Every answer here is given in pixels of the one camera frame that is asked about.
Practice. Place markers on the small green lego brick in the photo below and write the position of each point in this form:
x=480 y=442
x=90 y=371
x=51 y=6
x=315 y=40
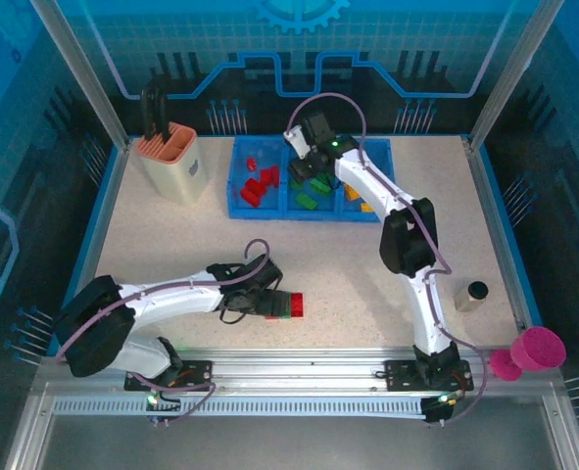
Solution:
x=297 y=185

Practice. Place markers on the long green lego brick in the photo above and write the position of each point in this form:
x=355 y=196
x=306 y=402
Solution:
x=306 y=201
x=285 y=306
x=320 y=187

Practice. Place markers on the yellow lego brick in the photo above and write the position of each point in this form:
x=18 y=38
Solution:
x=367 y=208
x=352 y=193

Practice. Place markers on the small red lego brick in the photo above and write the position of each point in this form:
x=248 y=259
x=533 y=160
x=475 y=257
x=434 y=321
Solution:
x=251 y=164

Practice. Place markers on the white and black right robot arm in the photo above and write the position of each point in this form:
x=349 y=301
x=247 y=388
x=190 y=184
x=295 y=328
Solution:
x=367 y=181

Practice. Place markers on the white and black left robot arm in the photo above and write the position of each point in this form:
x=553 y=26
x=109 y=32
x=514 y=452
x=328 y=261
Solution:
x=171 y=298

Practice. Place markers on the blue three-compartment tray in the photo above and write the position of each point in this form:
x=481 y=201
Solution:
x=237 y=147

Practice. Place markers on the pink and cream utensil holder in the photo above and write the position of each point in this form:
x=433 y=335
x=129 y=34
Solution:
x=176 y=176

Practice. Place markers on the black base electronics box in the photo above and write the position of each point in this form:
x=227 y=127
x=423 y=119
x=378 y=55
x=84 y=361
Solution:
x=433 y=408
x=169 y=405

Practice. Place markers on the beige jar with black cap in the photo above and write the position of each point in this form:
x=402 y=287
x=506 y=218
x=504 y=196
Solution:
x=468 y=299

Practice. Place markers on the pink plastic cup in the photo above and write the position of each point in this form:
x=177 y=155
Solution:
x=539 y=350

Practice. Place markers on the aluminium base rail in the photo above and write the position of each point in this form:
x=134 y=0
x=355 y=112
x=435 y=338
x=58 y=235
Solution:
x=294 y=364

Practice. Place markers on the aluminium frame post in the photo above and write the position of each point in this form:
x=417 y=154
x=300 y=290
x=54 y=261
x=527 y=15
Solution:
x=81 y=73
x=509 y=73

